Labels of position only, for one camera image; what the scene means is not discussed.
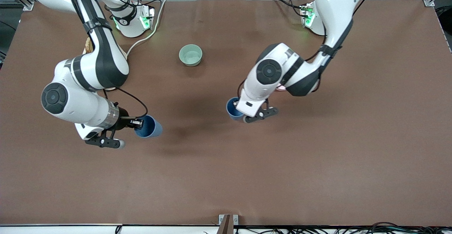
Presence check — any cream toaster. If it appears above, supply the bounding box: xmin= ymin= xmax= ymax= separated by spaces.
xmin=82 ymin=45 xmax=127 ymax=92

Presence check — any blue plastic cup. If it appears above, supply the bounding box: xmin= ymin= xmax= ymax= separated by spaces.
xmin=226 ymin=97 xmax=245 ymax=121
xmin=135 ymin=115 xmax=163 ymax=138

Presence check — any green bowl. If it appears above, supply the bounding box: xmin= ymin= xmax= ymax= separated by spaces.
xmin=179 ymin=44 xmax=203 ymax=67

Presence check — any black left arm base cable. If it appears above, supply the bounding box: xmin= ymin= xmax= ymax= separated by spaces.
xmin=271 ymin=0 xmax=306 ymax=18

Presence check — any metal table bracket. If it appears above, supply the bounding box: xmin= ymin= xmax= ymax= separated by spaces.
xmin=217 ymin=214 xmax=239 ymax=234

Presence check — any black cable bundle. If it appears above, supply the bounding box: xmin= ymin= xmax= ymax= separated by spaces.
xmin=233 ymin=222 xmax=452 ymax=234

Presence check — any white toaster power cable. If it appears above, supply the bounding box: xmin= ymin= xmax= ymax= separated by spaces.
xmin=124 ymin=0 xmax=168 ymax=56

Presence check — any pink bowl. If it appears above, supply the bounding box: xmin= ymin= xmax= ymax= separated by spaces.
xmin=276 ymin=80 xmax=320 ymax=92

